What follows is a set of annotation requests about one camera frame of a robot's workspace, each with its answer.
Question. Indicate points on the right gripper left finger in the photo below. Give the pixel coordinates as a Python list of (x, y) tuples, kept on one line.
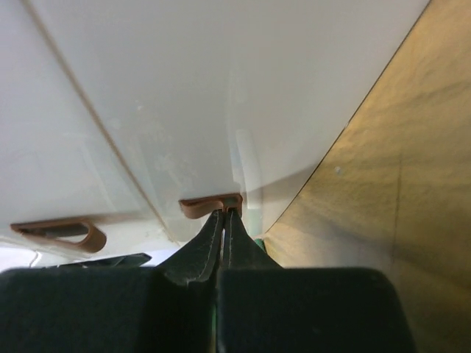
[(196, 261)]

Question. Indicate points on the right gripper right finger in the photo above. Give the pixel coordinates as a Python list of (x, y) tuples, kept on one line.
[(239, 250)]

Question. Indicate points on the teal tip white marker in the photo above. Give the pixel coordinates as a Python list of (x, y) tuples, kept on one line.
[(260, 243)]

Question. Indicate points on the white drawer cabinet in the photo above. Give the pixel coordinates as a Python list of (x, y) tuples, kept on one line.
[(114, 111)]

